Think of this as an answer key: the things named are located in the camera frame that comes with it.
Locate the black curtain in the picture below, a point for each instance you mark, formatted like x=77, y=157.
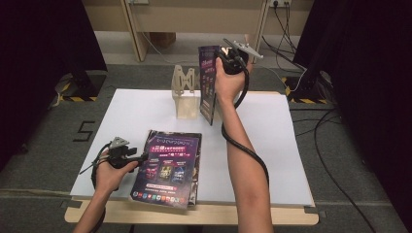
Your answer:
x=39, y=64
x=372, y=81

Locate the black stand base hazard tape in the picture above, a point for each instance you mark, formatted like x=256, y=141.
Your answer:
x=307, y=87
x=84, y=85

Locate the brown cardboard box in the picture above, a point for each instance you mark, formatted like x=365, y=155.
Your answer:
x=163, y=39

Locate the white wall socket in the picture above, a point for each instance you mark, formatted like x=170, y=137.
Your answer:
x=139, y=1
x=281, y=2

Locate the person's right hand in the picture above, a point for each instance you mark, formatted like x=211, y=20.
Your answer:
x=230, y=85

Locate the wooden expandable book stand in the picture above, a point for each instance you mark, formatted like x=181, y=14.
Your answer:
x=186, y=106

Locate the white table sheet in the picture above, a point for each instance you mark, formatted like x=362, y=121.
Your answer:
x=275, y=155

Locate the beige wooden desk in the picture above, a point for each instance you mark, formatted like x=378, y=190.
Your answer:
x=181, y=16

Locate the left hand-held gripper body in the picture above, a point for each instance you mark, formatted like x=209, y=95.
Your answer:
x=120, y=158

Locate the light wooden table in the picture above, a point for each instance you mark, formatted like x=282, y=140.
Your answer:
x=210, y=215

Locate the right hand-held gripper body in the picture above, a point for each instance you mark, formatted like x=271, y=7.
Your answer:
x=234, y=63

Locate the purple magazine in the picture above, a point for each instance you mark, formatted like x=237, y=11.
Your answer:
x=165, y=171
x=207, y=90

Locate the person's left hand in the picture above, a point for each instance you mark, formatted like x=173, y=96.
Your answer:
x=110, y=179

